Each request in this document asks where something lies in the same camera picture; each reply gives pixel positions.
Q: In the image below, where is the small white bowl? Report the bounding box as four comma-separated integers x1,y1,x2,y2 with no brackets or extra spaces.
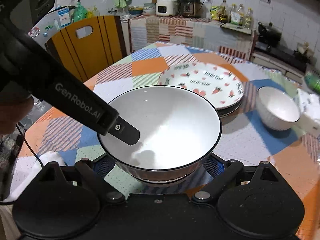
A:
255,86,301,131
136,171,195,187

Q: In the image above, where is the white rice cooker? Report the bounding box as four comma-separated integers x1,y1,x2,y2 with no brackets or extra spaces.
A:
156,0,178,16

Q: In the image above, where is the person left hand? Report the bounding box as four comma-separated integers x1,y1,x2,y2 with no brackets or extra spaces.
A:
0,96,34,135

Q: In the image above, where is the colourful patchwork tablecloth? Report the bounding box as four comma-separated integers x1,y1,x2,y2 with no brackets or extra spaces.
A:
11,42,319,239

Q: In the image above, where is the pink bunny carrot plate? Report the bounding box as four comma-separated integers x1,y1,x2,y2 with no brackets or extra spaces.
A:
158,62,244,110

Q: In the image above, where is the large white bowl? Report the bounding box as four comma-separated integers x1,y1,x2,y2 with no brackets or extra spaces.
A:
98,86,222,183

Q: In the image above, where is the striped counter cloth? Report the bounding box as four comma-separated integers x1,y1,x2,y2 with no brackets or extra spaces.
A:
129,15,254,60

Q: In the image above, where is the wooden chair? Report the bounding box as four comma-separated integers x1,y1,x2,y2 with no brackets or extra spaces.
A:
45,15,127,82

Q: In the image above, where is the black pressure cooker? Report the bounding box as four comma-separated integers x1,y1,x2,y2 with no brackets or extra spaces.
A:
180,0,202,18

